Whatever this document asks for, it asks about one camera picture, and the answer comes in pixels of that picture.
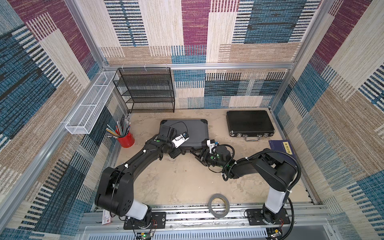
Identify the red pencil cup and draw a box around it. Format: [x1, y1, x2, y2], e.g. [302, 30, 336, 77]
[117, 133, 135, 148]

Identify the purple book yellow label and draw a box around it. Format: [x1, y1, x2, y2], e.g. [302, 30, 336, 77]
[269, 140, 297, 160]

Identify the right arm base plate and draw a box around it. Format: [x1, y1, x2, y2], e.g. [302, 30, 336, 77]
[245, 208, 291, 226]

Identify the grey plastic poker case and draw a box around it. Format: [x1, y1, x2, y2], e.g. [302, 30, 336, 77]
[160, 119, 210, 150]

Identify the grey tape roll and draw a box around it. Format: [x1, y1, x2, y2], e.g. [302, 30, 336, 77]
[208, 194, 230, 219]

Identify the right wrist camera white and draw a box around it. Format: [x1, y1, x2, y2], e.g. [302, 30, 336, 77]
[207, 140, 219, 154]

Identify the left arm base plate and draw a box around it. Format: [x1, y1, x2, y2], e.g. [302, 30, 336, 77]
[123, 212, 167, 230]

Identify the red white label card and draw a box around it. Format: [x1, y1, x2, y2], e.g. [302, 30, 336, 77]
[102, 210, 111, 225]

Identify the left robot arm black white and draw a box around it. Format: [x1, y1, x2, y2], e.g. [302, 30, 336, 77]
[95, 126, 189, 226]

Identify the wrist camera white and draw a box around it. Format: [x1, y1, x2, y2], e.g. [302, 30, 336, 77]
[207, 140, 219, 154]
[172, 132, 190, 148]

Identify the white wire mesh basket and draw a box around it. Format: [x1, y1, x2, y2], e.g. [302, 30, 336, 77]
[65, 72, 116, 135]

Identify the black wire mesh shelf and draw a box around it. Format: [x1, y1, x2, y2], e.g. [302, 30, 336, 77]
[114, 67, 176, 113]

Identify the black aluminium poker case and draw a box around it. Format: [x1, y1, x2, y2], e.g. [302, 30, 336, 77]
[226, 110, 275, 142]

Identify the bundle of coloured pencils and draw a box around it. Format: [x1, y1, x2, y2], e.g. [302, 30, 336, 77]
[106, 115, 131, 139]

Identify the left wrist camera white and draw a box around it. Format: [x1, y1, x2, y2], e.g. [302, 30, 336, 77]
[172, 132, 190, 148]

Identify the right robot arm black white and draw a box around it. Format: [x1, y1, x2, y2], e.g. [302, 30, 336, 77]
[193, 144, 302, 225]

